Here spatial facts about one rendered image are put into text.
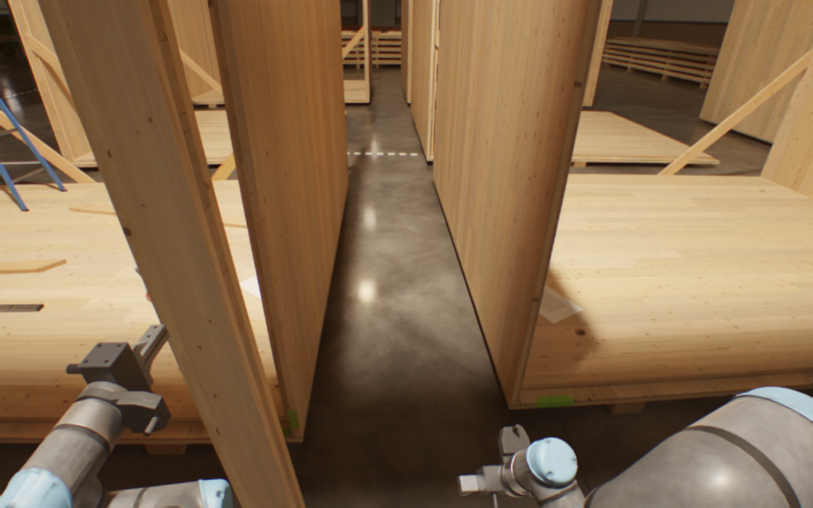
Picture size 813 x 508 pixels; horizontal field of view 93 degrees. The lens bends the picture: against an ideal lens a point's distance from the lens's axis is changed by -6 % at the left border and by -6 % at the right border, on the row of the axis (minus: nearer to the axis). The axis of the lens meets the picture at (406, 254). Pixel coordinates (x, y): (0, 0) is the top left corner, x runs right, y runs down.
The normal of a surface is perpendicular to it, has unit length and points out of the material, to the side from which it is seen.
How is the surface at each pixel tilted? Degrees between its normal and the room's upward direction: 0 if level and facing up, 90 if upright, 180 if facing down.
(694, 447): 33
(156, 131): 90
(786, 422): 5
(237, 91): 90
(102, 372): 90
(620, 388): 0
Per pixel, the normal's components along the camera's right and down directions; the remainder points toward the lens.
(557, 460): 0.18, -0.60
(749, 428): -0.09, -0.96
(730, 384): 0.01, -0.87
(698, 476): -0.52, -0.68
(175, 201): 0.03, 0.50
